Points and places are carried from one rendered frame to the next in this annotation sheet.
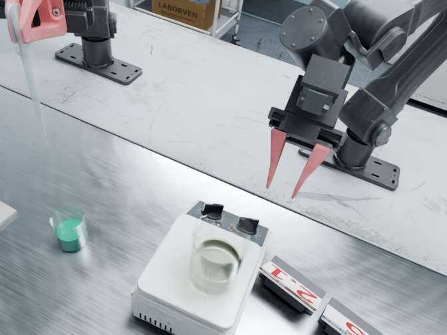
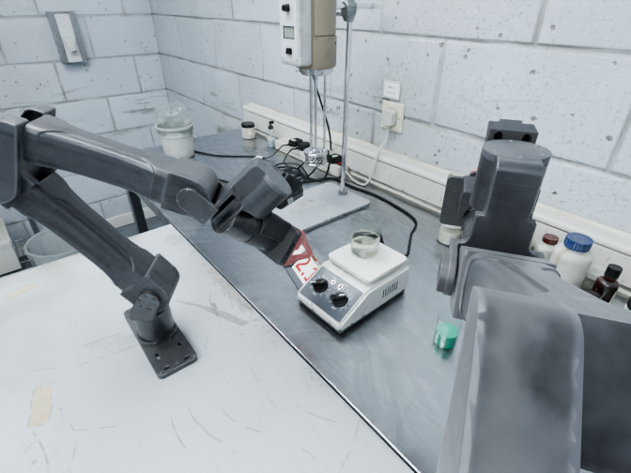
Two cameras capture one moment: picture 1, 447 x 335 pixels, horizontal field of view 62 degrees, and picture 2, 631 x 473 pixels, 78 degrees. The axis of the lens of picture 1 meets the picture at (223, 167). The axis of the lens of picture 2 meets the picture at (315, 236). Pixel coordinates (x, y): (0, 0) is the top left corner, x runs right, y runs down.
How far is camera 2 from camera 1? 88 cm
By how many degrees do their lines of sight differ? 97
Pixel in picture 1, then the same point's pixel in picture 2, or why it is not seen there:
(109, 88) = not seen: outside the picture
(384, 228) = (206, 283)
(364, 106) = (161, 272)
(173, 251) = (382, 265)
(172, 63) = not seen: outside the picture
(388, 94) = (145, 253)
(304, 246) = (275, 291)
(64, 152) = not seen: hidden behind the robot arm
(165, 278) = (391, 255)
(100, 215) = (423, 355)
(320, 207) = (236, 309)
